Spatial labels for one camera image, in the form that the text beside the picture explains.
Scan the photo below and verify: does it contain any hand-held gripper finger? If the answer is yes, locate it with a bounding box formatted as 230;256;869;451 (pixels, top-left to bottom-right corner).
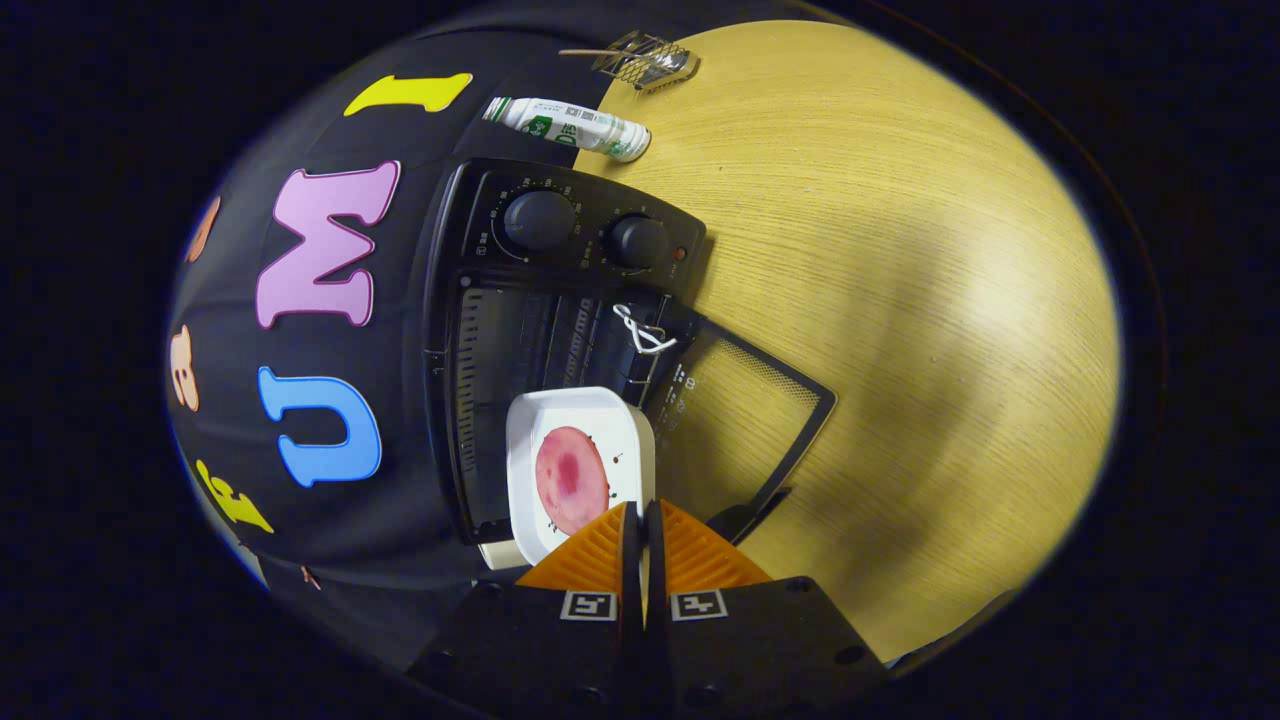
405;500;641;716
645;498;891;716

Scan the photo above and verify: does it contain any black toaster oven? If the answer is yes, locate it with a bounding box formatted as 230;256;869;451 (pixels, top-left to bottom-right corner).
420;155;839;546

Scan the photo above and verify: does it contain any wire mesh holder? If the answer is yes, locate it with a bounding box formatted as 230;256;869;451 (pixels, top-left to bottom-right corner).
590;30;701;94

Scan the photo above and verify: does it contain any white bottle green label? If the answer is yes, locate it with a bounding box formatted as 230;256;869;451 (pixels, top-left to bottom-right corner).
482;96;653;164

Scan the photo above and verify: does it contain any white square plate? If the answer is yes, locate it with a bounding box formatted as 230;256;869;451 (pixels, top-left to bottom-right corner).
505;387;658;569

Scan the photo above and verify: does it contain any pink ham slice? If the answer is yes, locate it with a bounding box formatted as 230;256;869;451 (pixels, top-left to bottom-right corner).
535;426;612;537

